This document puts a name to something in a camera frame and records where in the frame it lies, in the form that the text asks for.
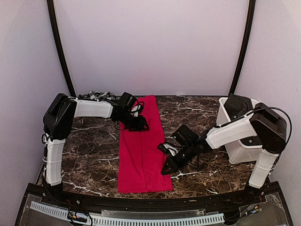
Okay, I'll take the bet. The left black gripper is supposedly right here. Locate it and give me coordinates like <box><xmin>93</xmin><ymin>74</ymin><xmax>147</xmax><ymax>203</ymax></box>
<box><xmin>117</xmin><ymin>111</ymin><xmax>147</xmax><ymax>131</ymax></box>

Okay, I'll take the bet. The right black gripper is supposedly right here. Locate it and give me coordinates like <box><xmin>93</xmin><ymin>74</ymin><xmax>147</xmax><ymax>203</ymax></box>
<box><xmin>161</xmin><ymin>143</ymin><xmax>196</xmax><ymax>175</ymax></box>

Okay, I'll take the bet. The red garment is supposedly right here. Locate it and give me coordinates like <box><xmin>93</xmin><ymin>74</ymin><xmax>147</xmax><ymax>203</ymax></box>
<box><xmin>118</xmin><ymin>95</ymin><xmax>173</xmax><ymax>193</ymax></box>

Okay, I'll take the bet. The black white checkered shirt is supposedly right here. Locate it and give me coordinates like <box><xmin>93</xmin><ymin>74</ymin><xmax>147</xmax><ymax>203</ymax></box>
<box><xmin>78</xmin><ymin>91</ymin><xmax>111</xmax><ymax>102</ymax></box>

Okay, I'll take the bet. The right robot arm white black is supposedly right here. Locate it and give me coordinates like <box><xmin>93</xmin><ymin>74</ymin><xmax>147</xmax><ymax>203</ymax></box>
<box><xmin>158</xmin><ymin>103</ymin><xmax>292</xmax><ymax>204</ymax></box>

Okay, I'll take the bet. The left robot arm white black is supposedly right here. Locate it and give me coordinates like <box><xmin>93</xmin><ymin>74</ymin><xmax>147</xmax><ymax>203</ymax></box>
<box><xmin>42</xmin><ymin>92</ymin><xmax>149</xmax><ymax>186</ymax></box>

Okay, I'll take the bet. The white plastic laundry bin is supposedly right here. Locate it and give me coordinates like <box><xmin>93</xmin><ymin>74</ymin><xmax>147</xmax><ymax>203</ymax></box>
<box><xmin>216</xmin><ymin>97</ymin><xmax>262</xmax><ymax>164</ymax></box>

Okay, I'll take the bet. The dark pinstriped button shirt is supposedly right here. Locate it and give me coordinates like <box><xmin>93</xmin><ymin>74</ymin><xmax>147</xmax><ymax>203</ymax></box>
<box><xmin>223</xmin><ymin>94</ymin><xmax>262</xmax><ymax>146</ymax></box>

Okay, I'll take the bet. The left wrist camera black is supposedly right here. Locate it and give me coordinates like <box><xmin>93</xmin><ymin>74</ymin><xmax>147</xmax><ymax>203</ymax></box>
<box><xmin>118</xmin><ymin>92</ymin><xmax>145</xmax><ymax>117</ymax></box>

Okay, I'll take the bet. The white slotted cable duct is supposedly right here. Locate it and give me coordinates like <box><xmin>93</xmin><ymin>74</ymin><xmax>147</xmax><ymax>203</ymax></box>
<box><xmin>30</xmin><ymin>201</ymin><xmax>225</xmax><ymax>226</ymax></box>

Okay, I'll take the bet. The black front rail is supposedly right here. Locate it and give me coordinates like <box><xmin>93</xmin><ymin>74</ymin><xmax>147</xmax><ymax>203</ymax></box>
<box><xmin>28</xmin><ymin>183</ymin><xmax>271</xmax><ymax>214</ymax></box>

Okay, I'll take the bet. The left black frame post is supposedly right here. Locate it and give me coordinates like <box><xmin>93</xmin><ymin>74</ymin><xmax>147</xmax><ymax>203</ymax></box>
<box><xmin>47</xmin><ymin>0</ymin><xmax>76</xmax><ymax>97</ymax></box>

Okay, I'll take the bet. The black frame post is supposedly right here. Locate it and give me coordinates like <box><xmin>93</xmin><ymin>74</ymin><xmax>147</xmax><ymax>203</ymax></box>
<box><xmin>47</xmin><ymin>0</ymin><xmax>76</xmax><ymax>97</ymax></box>
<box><xmin>228</xmin><ymin>0</ymin><xmax>256</xmax><ymax>95</ymax></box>

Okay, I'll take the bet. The right black frame post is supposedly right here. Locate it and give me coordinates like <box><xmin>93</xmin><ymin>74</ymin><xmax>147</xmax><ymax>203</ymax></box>
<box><xmin>228</xmin><ymin>0</ymin><xmax>256</xmax><ymax>95</ymax></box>

